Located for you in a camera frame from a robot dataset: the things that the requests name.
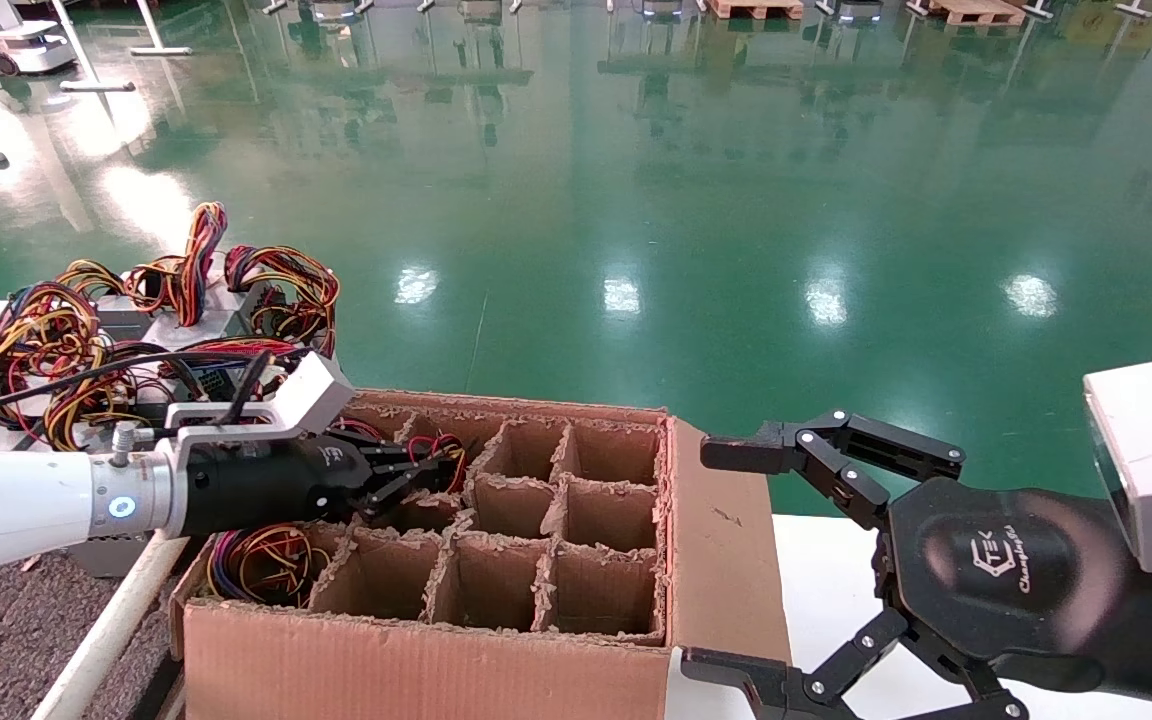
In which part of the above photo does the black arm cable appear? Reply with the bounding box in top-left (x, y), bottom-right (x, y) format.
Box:
top-left (0, 348), bottom-right (309, 426)

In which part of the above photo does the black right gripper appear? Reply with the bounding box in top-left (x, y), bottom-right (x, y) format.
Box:
top-left (681, 408), bottom-right (1152, 720)

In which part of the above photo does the cardboard cell divider insert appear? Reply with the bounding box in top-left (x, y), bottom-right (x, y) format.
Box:
top-left (311, 410), bottom-right (667, 641)

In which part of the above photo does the brown cardboard box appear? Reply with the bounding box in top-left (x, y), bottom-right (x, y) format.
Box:
top-left (168, 388), bottom-right (792, 720)

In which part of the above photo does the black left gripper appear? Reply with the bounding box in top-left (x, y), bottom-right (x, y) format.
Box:
top-left (181, 435), bottom-right (467, 538)

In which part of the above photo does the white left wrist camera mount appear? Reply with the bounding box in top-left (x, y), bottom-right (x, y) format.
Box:
top-left (166, 350), bottom-right (357, 451)

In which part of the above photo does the wooden pallet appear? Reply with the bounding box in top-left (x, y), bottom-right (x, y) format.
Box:
top-left (706, 0), bottom-right (805, 21)
top-left (926, 0), bottom-right (1027, 27)

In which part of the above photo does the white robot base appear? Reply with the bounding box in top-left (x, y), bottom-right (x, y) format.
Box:
top-left (0, 0), bottom-right (77, 76)

